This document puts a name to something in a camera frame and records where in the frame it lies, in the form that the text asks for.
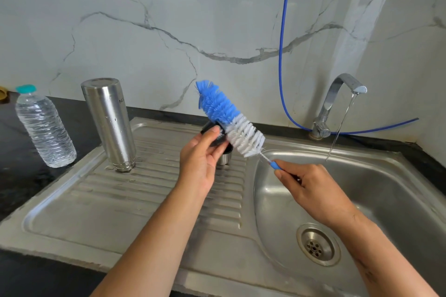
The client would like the person's left hand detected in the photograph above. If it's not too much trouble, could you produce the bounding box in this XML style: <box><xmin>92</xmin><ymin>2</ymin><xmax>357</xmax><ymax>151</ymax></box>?
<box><xmin>176</xmin><ymin>125</ymin><xmax>231</xmax><ymax>200</ymax></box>

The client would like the person's left forearm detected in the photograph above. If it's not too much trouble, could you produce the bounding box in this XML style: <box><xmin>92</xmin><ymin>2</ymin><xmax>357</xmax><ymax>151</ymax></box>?
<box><xmin>89</xmin><ymin>185</ymin><xmax>214</xmax><ymax>297</ymax></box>

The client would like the black and steel bottle cap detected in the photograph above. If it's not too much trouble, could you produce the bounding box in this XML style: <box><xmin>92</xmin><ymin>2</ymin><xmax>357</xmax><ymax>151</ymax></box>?
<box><xmin>200</xmin><ymin>120</ymin><xmax>234</xmax><ymax>169</ymax></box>

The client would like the stainless steel flask bottle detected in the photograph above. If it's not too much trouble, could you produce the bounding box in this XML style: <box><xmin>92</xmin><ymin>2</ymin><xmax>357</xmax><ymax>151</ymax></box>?
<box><xmin>80</xmin><ymin>77</ymin><xmax>137</xmax><ymax>173</ymax></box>

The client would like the chrome faucet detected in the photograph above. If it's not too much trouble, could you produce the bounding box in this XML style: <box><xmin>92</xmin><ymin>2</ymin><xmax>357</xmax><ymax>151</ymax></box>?
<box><xmin>310</xmin><ymin>73</ymin><xmax>368</xmax><ymax>141</ymax></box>

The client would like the stainless steel sink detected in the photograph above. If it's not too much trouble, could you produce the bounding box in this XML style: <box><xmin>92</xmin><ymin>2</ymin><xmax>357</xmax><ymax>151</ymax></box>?
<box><xmin>0</xmin><ymin>116</ymin><xmax>446</xmax><ymax>297</ymax></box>

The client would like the person's right forearm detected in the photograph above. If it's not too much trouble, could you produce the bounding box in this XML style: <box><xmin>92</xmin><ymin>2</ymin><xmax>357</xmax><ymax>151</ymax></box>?
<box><xmin>331</xmin><ymin>211</ymin><xmax>440</xmax><ymax>297</ymax></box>

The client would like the person's right hand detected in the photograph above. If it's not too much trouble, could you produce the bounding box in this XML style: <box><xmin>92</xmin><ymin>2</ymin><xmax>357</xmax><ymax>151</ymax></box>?
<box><xmin>273</xmin><ymin>160</ymin><xmax>364</xmax><ymax>233</ymax></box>

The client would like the clear plastic water bottle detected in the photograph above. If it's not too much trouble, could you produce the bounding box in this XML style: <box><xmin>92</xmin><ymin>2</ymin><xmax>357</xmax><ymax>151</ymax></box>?
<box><xmin>15</xmin><ymin>84</ymin><xmax>77</xmax><ymax>169</ymax></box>

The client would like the round metal sink drain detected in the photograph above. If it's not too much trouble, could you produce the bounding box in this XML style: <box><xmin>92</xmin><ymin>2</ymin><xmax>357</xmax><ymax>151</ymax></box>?
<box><xmin>296</xmin><ymin>223</ymin><xmax>342</xmax><ymax>267</ymax></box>

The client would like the blue and white bottle brush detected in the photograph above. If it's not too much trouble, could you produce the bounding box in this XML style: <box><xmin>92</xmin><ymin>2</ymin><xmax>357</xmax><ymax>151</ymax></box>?
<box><xmin>195</xmin><ymin>80</ymin><xmax>281</xmax><ymax>171</ymax></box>

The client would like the blue hose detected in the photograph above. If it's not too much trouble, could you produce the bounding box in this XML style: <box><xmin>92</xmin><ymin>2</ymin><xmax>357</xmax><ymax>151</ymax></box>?
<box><xmin>278</xmin><ymin>0</ymin><xmax>420</xmax><ymax>136</ymax></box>

